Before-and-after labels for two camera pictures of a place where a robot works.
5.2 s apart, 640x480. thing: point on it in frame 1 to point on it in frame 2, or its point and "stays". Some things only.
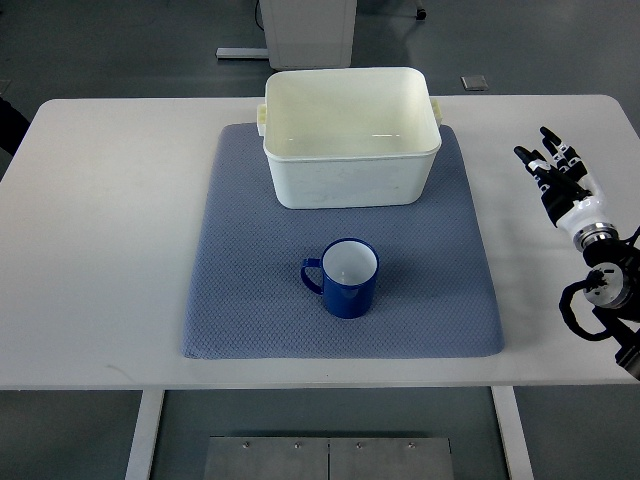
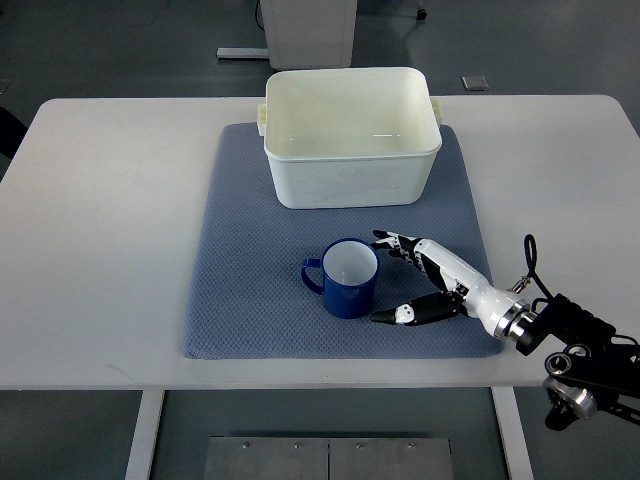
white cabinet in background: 309,34 stays
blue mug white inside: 348,275 stays
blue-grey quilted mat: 435,292 stays
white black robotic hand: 571,196 to 463,290
